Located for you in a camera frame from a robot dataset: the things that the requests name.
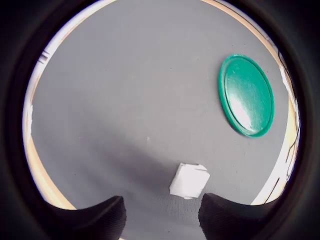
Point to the small white plastic terminal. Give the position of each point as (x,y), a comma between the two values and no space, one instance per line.
(188,181)

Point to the round green lid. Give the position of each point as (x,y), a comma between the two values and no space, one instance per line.
(247,97)

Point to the dark grey mat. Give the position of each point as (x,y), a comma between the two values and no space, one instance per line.
(137,87)

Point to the white partition panel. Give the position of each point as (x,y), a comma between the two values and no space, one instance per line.
(65,27)

